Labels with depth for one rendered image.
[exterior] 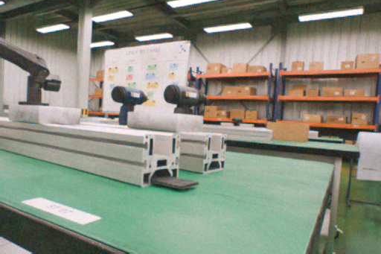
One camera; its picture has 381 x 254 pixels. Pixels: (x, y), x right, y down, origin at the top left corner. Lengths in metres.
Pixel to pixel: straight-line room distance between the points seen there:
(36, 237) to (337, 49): 11.15
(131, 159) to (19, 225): 0.20
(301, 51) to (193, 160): 10.85
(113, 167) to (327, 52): 10.94
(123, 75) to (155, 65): 0.59
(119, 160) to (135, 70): 3.84
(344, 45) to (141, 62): 8.25
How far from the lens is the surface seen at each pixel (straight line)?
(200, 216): 0.35
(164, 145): 0.52
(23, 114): 0.77
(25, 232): 0.36
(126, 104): 1.03
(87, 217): 0.33
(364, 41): 11.34
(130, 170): 0.47
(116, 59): 4.60
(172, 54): 4.00
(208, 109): 11.04
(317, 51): 11.33
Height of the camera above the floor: 0.89
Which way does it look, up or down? 3 degrees down
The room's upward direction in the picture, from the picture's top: 3 degrees clockwise
